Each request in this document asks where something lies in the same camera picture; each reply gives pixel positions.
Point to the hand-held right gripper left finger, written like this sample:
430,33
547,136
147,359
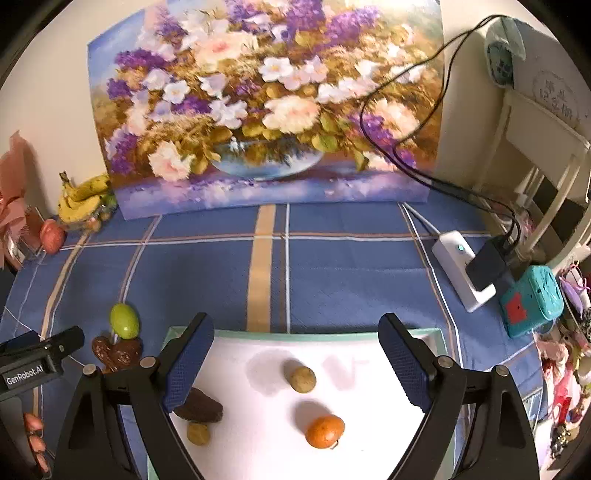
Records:
189,364

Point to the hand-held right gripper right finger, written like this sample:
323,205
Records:
404,364

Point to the brown wrinkled round fruit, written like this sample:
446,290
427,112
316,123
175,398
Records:
127,354

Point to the green mango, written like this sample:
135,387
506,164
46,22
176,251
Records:
123,321

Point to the white tray with teal rim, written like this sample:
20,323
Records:
258,415

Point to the cluster of small brown fruits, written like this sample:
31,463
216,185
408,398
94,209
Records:
97,221

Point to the person's left hand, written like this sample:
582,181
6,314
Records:
37,443

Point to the brown avocado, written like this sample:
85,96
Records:
205,408

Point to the small yellow-green round fruit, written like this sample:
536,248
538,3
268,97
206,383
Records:
198,434

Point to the tan round fruit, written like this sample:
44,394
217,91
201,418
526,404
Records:
302,379

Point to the orange with stem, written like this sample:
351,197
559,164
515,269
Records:
325,431

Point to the blue plaid tablecloth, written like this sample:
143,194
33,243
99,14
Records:
346,277

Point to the white power strip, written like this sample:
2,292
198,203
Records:
450,251

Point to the black charger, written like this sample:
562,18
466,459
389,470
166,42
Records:
489,265

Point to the red apple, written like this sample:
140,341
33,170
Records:
52,236

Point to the teal box with red patch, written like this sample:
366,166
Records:
535,295

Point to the pile of small toys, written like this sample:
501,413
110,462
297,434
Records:
565,369

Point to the pink paper bouquet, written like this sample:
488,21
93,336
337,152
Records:
16,203

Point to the bunch of bananas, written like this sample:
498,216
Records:
83,203

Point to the white chair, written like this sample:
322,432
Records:
540,138

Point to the flower painting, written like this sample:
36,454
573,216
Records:
258,92

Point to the teal patterned cloth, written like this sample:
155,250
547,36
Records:
501,55

